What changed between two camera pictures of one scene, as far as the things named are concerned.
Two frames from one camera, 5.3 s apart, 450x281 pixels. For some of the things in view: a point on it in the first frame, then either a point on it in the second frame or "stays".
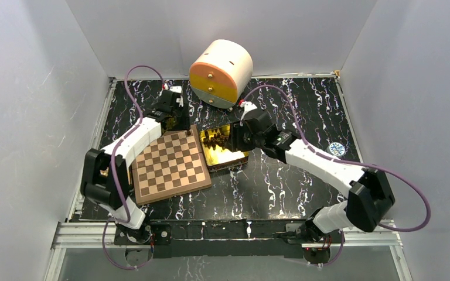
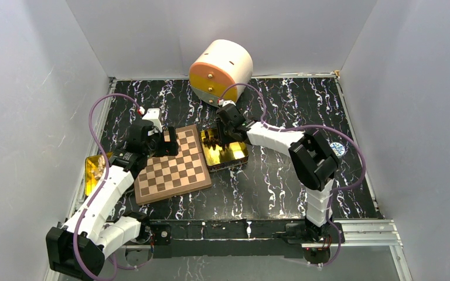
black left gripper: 184,124 to 168,148
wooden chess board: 174,165 stays
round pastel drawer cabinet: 221,73 stays
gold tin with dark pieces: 215,147 stays
